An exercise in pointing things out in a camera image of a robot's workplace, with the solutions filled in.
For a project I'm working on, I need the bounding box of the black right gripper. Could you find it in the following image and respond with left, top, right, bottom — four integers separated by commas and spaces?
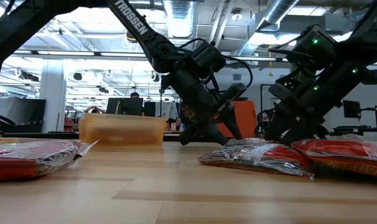
263, 63, 364, 146

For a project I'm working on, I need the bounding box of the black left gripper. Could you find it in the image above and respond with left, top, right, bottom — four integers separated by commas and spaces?
168, 66, 249, 146

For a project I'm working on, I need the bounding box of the red popcorn bag clear wrap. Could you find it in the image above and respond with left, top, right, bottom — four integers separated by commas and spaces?
0, 138, 98, 182
292, 134, 377, 180
197, 138, 315, 180

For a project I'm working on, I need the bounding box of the black monitor on arm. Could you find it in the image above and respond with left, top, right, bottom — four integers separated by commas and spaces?
342, 100, 362, 119

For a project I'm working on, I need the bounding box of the black background equipment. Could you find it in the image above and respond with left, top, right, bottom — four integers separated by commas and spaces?
255, 108, 270, 138

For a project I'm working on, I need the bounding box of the orange chair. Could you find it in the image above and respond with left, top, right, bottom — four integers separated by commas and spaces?
217, 100, 258, 139

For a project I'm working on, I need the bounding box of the black desk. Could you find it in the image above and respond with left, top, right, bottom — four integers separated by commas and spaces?
330, 125, 377, 137

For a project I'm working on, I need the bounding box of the black computer monitor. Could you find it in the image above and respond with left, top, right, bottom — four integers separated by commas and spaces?
106, 97, 144, 116

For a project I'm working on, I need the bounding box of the translucent yellow plastic basket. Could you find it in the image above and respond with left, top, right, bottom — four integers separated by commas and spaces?
78, 113, 168, 147

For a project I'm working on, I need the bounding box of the red background chair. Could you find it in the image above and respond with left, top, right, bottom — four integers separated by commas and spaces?
63, 117, 78, 134

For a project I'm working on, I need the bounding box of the white column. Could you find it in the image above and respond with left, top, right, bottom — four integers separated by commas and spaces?
40, 60, 67, 134

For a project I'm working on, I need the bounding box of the long ceiling light strip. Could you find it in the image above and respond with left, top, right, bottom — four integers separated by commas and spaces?
13, 49, 147, 58

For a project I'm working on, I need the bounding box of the black padded panel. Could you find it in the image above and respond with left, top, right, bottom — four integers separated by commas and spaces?
0, 98, 47, 134

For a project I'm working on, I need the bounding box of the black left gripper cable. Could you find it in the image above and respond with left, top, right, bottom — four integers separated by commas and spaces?
175, 37, 254, 94

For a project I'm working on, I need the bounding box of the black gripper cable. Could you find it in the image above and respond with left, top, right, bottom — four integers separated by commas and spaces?
175, 37, 254, 94
268, 30, 315, 79

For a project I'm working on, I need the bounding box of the yellow hanging cord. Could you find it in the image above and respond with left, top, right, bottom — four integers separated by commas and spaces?
268, 45, 274, 77

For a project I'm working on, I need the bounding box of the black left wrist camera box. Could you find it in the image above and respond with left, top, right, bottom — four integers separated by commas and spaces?
190, 41, 227, 75

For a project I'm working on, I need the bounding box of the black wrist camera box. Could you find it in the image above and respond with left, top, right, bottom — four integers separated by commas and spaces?
296, 24, 338, 68
190, 41, 227, 75

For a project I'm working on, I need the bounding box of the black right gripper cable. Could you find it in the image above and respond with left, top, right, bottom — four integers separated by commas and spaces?
268, 30, 315, 79

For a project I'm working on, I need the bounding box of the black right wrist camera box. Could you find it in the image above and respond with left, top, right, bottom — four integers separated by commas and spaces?
296, 24, 338, 68

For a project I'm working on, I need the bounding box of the silver ribbed air duct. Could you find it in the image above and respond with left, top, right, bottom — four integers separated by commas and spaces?
162, 0, 198, 39

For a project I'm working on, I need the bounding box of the black table edge rail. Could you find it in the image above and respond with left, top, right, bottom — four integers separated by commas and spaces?
0, 133, 80, 140

